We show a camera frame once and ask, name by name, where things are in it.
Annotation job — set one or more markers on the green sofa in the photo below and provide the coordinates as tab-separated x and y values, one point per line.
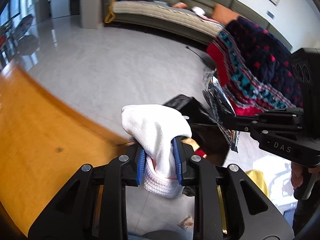
203	8

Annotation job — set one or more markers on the yellow stool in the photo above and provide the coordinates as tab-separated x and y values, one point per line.
258	178

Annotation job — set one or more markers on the orange cushion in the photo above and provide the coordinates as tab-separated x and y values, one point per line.
224	15

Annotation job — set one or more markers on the red jewelry box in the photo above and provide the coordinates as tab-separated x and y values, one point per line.
201	153

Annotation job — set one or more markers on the quilted beige sofa cover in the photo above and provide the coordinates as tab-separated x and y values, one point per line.
178	16

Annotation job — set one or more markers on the snack wrapper on floor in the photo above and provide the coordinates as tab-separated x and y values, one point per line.
187	223

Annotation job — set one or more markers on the open grey umbrella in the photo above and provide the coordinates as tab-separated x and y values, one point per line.
23	26

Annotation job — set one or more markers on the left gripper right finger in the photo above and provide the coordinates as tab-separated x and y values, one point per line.
228	204

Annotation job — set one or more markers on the person leg in jeans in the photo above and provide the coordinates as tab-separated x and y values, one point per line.
158	235

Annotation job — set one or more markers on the silver foil snack bag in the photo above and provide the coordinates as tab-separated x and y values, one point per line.
220	107

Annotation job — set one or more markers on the orange popcorn paper cup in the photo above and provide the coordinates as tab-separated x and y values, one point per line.
192	143

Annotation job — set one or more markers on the black trash bag bin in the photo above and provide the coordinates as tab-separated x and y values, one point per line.
204	131

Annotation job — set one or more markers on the white knitted cloth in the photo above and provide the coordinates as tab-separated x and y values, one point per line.
155	127

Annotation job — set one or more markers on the person right hand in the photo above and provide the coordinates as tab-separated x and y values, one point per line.
297	177

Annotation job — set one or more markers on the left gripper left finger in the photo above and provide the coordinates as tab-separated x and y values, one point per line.
92	204

